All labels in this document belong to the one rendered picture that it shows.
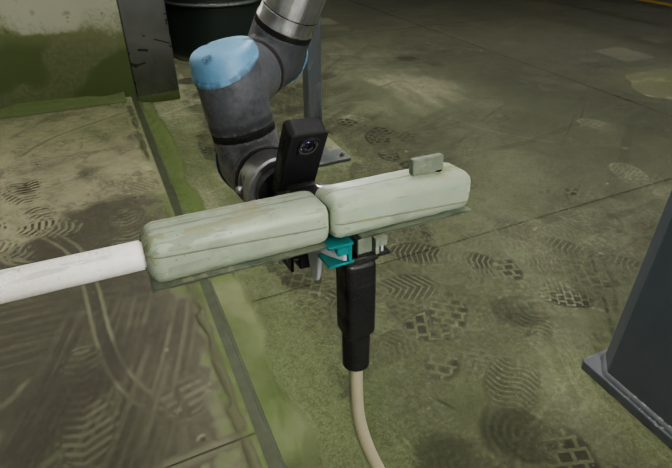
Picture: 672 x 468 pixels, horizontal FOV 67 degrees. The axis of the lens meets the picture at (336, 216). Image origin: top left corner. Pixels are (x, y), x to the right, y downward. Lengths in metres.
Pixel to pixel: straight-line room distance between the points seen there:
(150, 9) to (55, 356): 1.59
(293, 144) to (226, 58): 0.18
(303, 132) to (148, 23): 1.87
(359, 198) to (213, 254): 0.14
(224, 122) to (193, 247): 0.31
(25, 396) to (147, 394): 0.21
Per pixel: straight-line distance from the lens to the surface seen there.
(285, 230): 0.43
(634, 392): 1.10
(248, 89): 0.69
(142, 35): 2.38
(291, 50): 0.79
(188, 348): 1.05
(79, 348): 1.13
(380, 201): 0.46
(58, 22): 2.36
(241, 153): 0.71
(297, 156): 0.56
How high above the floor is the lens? 0.78
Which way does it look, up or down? 32 degrees down
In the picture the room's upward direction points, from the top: straight up
